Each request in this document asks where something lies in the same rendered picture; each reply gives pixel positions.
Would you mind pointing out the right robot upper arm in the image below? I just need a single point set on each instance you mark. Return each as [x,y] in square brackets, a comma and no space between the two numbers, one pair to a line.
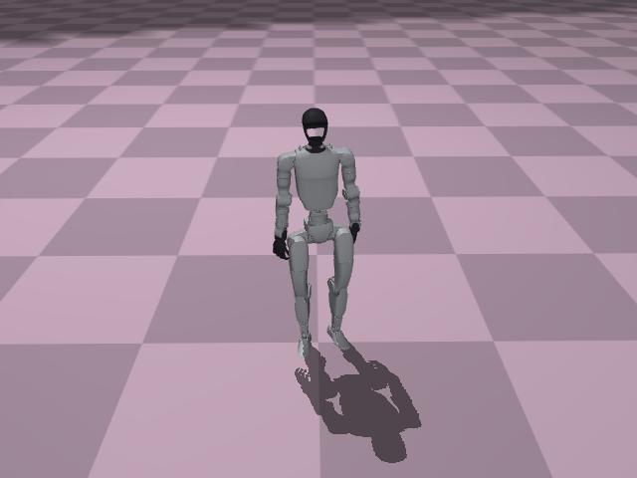
[285,163]

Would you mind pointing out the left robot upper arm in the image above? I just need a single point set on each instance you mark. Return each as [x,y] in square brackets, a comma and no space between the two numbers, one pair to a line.
[346,159]

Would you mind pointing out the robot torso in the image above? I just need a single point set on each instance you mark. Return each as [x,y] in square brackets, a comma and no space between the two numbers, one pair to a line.
[317,186]

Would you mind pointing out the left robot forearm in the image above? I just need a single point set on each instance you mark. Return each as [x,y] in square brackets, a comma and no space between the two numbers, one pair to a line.
[353,211]

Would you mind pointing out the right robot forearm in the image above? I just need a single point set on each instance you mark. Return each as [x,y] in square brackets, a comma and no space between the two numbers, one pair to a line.
[281,218]

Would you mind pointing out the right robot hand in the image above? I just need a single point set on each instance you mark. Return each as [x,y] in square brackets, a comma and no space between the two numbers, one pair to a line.
[280,246]

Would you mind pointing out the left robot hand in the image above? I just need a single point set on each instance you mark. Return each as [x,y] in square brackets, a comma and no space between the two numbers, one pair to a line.
[354,229]

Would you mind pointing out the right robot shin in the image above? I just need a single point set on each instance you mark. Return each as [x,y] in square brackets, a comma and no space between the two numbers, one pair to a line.
[302,307]

